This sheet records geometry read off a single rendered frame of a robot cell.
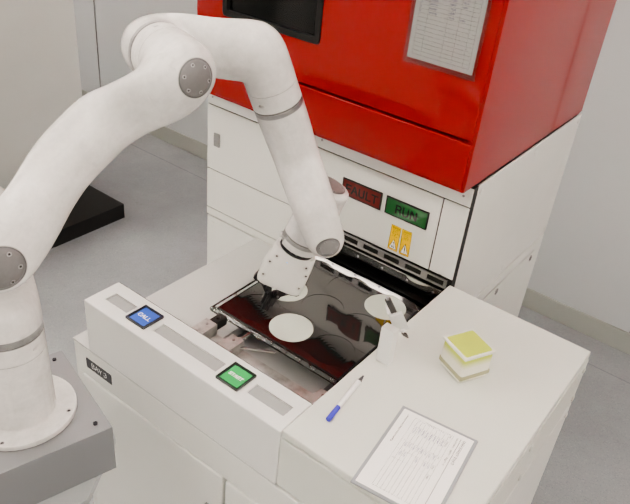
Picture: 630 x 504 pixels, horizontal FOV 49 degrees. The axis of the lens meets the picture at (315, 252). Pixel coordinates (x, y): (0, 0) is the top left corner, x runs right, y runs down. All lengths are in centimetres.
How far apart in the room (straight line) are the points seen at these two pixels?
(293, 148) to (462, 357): 51
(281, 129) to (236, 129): 71
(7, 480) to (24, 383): 16
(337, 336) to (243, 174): 62
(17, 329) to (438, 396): 76
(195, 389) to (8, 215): 52
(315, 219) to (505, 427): 52
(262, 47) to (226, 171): 89
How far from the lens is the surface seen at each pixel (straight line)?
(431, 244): 166
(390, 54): 152
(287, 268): 144
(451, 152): 149
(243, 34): 116
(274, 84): 119
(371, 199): 170
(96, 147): 109
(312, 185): 126
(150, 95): 105
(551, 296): 336
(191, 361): 138
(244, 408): 129
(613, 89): 297
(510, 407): 140
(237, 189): 200
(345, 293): 169
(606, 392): 311
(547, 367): 152
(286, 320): 158
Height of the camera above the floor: 188
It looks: 32 degrees down
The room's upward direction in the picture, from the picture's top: 6 degrees clockwise
